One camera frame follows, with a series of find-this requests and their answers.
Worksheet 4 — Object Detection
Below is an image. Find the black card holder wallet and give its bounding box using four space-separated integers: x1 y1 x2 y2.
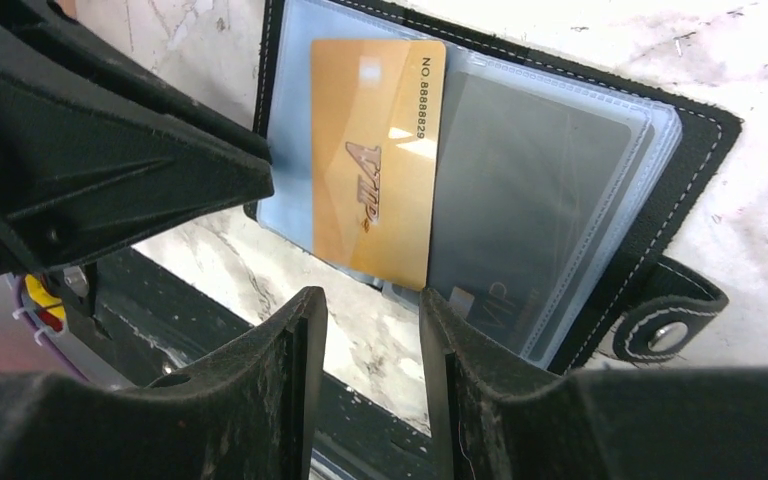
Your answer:
252 1 741 373

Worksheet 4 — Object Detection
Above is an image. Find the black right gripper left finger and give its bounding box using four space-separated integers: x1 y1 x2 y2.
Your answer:
0 286 328 479

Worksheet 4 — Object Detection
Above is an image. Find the black mounting rail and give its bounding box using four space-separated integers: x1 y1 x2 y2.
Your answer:
82 249 435 479

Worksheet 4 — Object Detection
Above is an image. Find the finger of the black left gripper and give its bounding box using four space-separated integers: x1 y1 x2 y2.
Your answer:
0 64 273 273
0 1 271 162

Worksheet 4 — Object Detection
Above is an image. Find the black VIP card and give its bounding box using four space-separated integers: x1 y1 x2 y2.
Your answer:
427 72 649 351

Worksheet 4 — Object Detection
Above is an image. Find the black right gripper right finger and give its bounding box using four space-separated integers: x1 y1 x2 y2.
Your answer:
419 289 768 479

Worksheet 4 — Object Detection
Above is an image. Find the gold yellow card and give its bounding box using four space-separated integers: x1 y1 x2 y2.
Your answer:
310 39 446 290

